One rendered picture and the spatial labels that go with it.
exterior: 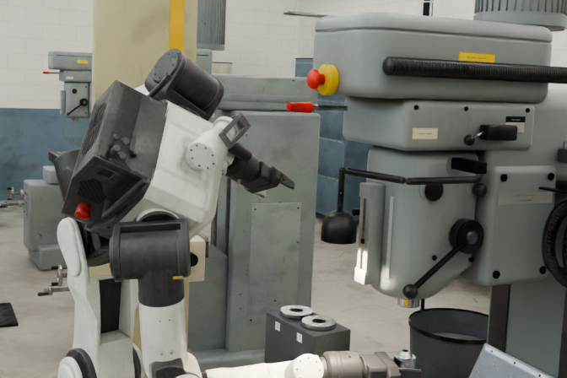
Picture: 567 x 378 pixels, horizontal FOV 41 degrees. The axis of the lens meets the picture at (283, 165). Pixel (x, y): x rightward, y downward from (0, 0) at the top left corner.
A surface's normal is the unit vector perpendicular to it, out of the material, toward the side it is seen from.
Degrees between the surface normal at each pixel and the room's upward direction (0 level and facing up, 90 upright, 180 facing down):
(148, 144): 58
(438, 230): 90
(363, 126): 90
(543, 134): 90
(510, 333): 90
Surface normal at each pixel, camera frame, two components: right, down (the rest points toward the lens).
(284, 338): -0.82, 0.03
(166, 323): 0.25, 0.25
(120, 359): 0.69, -0.05
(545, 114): 0.43, 0.12
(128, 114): 0.60, -0.44
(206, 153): -0.42, 0.54
